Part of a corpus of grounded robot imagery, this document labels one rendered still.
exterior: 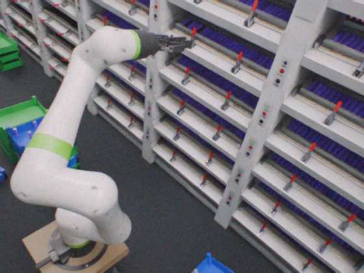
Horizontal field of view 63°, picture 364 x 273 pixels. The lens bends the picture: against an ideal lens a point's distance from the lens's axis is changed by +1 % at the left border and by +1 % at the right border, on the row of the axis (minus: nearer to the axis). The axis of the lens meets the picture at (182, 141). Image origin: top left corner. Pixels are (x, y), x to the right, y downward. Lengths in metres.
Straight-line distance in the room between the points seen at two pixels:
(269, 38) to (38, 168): 0.89
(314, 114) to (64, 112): 0.89
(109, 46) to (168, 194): 1.28
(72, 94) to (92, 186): 0.30
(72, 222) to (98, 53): 0.63
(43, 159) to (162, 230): 1.12
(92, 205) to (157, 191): 1.22
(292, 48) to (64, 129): 0.81
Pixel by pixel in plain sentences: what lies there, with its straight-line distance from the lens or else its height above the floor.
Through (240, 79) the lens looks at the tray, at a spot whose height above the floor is 0.97.
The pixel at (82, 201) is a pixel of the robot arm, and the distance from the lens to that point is 0.81.
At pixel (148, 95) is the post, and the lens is 1.81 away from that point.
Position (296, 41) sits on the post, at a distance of 1.15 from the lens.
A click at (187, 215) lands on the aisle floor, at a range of 1.92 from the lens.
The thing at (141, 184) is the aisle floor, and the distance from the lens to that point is 2.03.
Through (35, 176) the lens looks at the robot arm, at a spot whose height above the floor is 0.96.
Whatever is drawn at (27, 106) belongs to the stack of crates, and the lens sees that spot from 2.30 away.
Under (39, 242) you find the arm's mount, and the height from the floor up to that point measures 0.33.
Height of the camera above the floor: 1.60
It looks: 43 degrees down
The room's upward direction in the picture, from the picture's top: 10 degrees clockwise
